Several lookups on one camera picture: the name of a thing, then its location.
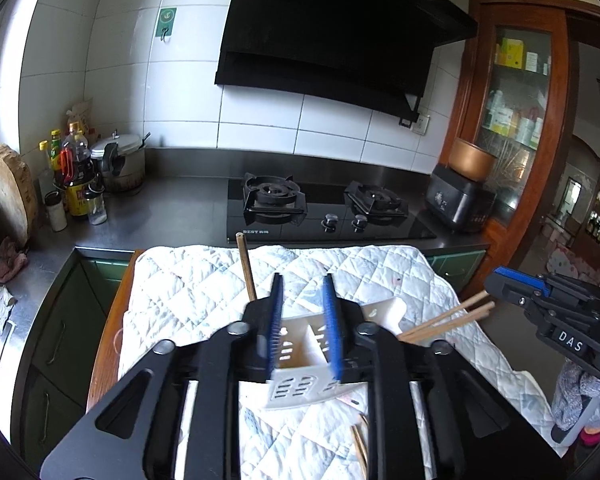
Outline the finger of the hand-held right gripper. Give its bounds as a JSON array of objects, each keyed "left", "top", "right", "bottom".
[
  {"left": 494, "top": 265, "right": 600, "bottom": 307},
  {"left": 483, "top": 274, "right": 552, "bottom": 314}
]

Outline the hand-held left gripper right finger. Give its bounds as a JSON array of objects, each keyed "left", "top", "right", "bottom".
[{"left": 322, "top": 274, "right": 566, "bottom": 480}]

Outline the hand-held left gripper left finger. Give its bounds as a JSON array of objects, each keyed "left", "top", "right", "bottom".
[{"left": 40, "top": 273, "right": 285, "bottom": 480}]

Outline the white plastic utensil holder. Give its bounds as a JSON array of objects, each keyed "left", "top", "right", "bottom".
[{"left": 264, "top": 296, "right": 409, "bottom": 412}]

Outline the person's right hand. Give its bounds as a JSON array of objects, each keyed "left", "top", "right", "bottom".
[{"left": 550, "top": 359, "right": 600, "bottom": 432}]

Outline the white quilted mat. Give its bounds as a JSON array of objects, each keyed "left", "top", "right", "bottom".
[{"left": 117, "top": 244, "right": 569, "bottom": 480}]

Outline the black countertop appliance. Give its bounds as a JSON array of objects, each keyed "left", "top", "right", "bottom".
[{"left": 424, "top": 162, "right": 497, "bottom": 234}]

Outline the copper pot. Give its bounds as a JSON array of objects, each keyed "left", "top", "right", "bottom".
[{"left": 448, "top": 138, "right": 497, "bottom": 184}]

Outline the black gas stove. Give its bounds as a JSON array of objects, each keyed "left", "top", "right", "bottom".
[{"left": 226, "top": 172, "right": 439, "bottom": 244}]

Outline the wooden glass-door cabinet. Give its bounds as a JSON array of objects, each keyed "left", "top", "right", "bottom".
[{"left": 439, "top": 2, "right": 582, "bottom": 281}]

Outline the small black-capped shaker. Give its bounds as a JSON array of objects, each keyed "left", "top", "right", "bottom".
[{"left": 85, "top": 182, "right": 109, "bottom": 226}]

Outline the metal pressure cooker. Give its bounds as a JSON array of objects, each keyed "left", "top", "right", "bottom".
[{"left": 89, "top": 129, "right": 152, "bottom": 197}]

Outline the yellow box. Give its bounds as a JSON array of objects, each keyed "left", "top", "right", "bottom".
[{"left": 497, "top": 37, "right": 525, "bottom": 70}]

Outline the large dark sauce bottle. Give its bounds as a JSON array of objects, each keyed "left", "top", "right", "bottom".
[{"left": 61, "top": 132, "right": 99, "bottom": 219}]

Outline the white black-capped jar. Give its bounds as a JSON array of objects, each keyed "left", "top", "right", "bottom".
[{"left": 44, "top": 190, "right": 69, "bottom": 233}]

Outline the pink rag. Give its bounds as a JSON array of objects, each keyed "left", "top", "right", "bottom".
[{"left": 0, "top": 237, "right": 29, "bottom": 284}]

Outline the yellow-capped clear bottle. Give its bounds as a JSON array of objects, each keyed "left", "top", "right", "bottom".
[{"left": 37, "top": 140, "right": 56, "bottom": 202}]

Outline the yellow-capped green bottle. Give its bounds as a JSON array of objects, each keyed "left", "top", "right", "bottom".
[{"left": 49, "top": 129, "right": 64, "bottom": 172}]

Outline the round wooden cutting board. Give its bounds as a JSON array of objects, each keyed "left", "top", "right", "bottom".
[{"left": 0, "top": 143, "right": 39, "bottom": 247}]

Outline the black range hood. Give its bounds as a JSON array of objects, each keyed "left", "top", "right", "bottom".
[{"left": 213, "top": 0, "right": 479, "bottom": 117}]

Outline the green wall hook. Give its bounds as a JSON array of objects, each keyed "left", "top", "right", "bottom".
[{"left": 155, "top": 7, "right": 178, "bottom": 42}]

